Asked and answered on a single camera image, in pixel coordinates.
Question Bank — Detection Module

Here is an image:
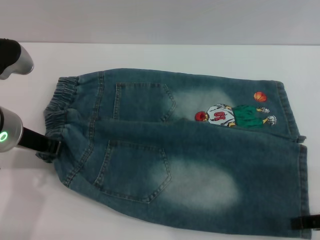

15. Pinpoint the left wrist camera housing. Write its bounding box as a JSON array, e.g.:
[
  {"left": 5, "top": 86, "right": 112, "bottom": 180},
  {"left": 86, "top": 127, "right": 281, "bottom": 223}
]
[{"left": 0, "top": 38, "right": 35, "bottom": 81}]

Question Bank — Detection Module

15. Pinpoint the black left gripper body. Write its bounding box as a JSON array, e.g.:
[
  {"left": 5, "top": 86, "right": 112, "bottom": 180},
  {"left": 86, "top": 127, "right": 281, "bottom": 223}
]
[{"left": 21, "top": 127, "right": 51, "bottom": 153}]

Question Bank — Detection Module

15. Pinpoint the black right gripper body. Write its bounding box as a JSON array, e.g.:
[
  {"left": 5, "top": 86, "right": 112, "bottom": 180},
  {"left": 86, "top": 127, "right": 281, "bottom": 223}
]
[{"left": 310, "top": 214, "right": 320, "bottom": 230}]

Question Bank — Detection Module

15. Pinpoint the blue denim shorts basketball print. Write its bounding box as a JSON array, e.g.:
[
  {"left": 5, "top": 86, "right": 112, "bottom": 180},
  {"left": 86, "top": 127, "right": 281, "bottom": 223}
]
[{"left": 34, "top": 67, "right": 313, "bottom": 238}]

